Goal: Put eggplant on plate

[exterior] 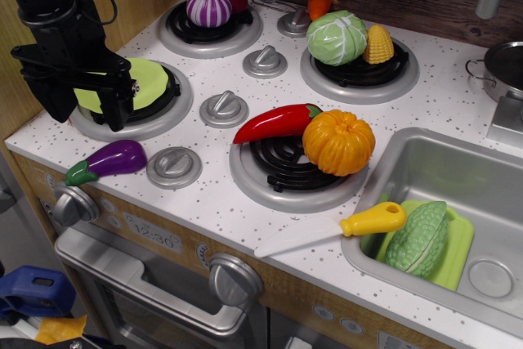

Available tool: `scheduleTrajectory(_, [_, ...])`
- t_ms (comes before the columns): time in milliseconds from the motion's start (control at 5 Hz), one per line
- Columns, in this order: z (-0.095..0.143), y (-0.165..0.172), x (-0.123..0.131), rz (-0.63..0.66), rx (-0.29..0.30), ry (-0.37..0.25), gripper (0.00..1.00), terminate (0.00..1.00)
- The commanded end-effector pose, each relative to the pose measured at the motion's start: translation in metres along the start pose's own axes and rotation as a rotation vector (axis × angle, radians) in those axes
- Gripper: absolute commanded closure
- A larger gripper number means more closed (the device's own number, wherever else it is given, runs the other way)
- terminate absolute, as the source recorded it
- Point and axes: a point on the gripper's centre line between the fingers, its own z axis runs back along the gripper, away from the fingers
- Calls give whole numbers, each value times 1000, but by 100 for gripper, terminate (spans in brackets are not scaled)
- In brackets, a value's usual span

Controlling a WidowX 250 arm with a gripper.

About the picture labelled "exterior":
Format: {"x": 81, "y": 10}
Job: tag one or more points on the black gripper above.
{"x": 70, "y": 46}

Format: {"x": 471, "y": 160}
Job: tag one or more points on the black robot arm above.
{"x": 70, "y": 54}

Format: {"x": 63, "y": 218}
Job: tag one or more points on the light green plate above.
{"x": 151, "y": 84}

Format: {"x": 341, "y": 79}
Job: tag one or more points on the purple toy eggplant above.
{"x": 118, "y": 157}

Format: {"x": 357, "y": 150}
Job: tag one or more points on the front left stove burner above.
{"x": 151, "y": 126}

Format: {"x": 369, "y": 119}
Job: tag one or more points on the stove burner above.
{"x": 360, "y": 83}
{"x": 275, "y": 173}
{"x": 183, "y": 37}
{"x": 151, "y": 126}

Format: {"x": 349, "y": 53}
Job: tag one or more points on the silver left oven knob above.
{"x": 73, "y": 205}

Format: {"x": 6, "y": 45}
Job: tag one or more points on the silver oven knob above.
{"x": 73, "y": 205}
{"x": 232, "y": 281}

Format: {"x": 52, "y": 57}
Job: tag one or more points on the silver stovetop knob front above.
{"x": 174, "y": 168}

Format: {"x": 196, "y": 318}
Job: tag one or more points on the silver stovetop knob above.
{"x": 174, "y": 168}
{"x": 226, "y": 110}
{"x": 265, "y": 63}
{"x": 294, "y": 24}

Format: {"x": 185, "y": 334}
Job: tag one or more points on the purple striped toy onion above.
{"x": 209, "y": 13}

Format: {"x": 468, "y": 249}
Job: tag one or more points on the back left stove burner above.
{"x": 183, "y": 37}

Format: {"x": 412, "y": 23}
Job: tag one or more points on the front right stove burner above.
{"x": 275, "y": 173}

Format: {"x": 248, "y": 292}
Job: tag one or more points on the blue clamp tool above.
{"x": 34, "y": 291}

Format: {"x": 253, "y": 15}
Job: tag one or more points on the red toy chili pepper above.
{"x": 289, "y": 120}

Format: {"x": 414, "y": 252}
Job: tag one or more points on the silver stovetop knob rear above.
{"x": 294, "y": 24}

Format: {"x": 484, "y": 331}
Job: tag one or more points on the silver right oven knob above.
{"x": 232, "y": 281}

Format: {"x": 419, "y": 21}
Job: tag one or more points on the yellow cloth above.
{"x": 53, "y": 329}

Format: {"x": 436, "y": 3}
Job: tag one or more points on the orange toy carrot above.
{"x": 318, "y": 8}

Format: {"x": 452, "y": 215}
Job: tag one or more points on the orange toy pumpkin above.
{"x": 338, "y": 143}

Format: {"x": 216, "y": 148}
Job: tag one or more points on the green toy cabbage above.
{"x": 337, "y": 38}

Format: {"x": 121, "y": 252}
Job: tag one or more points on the back right stove burner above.
{"x": 360, "y": 83}

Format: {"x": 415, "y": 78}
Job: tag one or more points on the yellow toy corn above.
{"x": 380, "y": 47}

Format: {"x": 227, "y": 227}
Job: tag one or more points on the silver toy sink basin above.
{"x": 482, "y": 185}

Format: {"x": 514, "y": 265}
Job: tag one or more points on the green toy bitter gourd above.
{"x": 417, "y": 248}

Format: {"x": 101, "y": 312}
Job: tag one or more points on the light green cutting board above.
{"x": 449, "y": 268}

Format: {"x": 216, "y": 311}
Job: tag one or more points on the silver toy pot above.
{"x": 500, "y": 71}

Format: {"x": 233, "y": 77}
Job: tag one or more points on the silver oven door handle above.
{"x": 148, "y": 301}

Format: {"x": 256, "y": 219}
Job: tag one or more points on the yellow-handled white toy knife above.
{"x": 381, "y": 218}

